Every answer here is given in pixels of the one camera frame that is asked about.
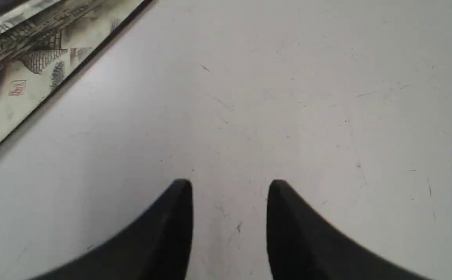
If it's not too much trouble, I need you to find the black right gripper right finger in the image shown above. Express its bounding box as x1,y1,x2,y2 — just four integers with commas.
266,179,423,280

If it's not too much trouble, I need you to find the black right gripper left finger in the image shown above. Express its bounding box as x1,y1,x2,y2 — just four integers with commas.
36,179,193,280

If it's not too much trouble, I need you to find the painted folding paper fan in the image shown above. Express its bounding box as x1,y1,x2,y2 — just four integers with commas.
0,0,150,143

